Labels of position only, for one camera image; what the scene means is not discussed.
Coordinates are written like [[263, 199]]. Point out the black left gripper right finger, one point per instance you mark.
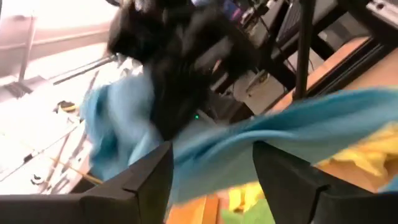
[[295, 193]]

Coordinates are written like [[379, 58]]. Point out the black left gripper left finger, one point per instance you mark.
[[93, 208]]

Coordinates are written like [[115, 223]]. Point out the green microfiber towel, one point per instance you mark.
[[248, 214]]

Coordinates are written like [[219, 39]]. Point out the yellow microfiber towel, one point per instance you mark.
[[370, 152], [241, 196]]

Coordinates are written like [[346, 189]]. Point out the blue microfiber towel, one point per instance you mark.
[[280, 133]]

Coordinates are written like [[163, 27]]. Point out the black vertical frame pole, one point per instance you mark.
[[303, 46]]

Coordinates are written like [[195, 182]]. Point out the black table frame rail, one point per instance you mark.
[[351, 65]]

